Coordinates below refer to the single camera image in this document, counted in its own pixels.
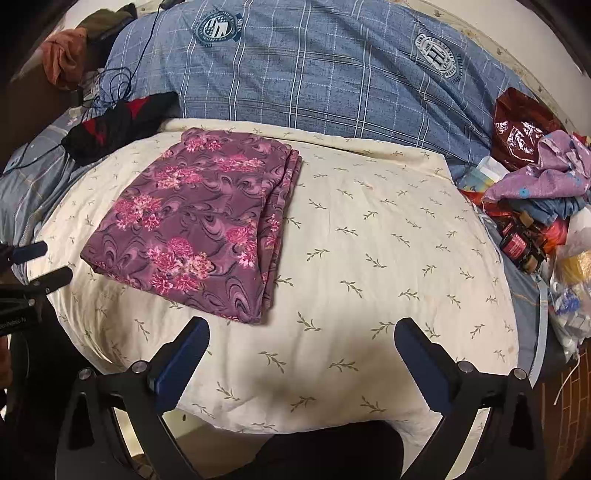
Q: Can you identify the clear plastic bag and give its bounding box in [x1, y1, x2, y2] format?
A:
[547, 208, 591, 361]

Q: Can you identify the person's dark clothing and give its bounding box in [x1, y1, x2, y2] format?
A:
[185, 418, 416, 480]

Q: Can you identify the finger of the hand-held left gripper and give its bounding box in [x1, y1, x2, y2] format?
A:
[0, 266, 75, 306]
[0, 240, 49, 267]

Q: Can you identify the brown wooden headboard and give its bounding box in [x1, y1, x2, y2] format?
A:
[7, 46, 79, 153]

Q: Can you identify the black and red garment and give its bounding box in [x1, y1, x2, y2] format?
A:
[61, 91, 180, 164]

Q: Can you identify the purple floral cloth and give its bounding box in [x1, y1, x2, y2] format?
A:
[80, 128, 303, 325]

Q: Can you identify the orange cloth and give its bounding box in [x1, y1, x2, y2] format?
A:
[44, 27, 100, 90]

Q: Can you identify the pale blue bed sheet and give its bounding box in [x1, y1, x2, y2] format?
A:
[2, 108, 109, 278]

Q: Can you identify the blue crumpled cloth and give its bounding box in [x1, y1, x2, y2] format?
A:
[522, 196, 585, 227]

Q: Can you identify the purple dotted cloth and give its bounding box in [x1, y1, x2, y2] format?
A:
[482, 129, 591, 204]

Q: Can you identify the dark jar with red label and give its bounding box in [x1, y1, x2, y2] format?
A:
[499, 232, 533, 260]

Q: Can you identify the blue plaid blanket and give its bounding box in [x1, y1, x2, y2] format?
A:
[99, 0, 539, 167]

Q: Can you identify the red plastic bag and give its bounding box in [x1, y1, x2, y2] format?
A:
[492, 88, 561, 171]

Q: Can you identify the olive green cloth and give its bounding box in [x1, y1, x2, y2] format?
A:
[76, 4, 138, 42]

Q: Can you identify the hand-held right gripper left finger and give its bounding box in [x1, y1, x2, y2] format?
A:
[55, 316, 211, 480]

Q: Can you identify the white and blue box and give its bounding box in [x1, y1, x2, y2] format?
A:
[457, 156, 509, 192]

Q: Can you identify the black cable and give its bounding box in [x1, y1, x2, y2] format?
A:
[2, 0, 181, 174]

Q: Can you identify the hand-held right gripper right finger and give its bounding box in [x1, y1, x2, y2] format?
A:
[394, 317, 548, 480]

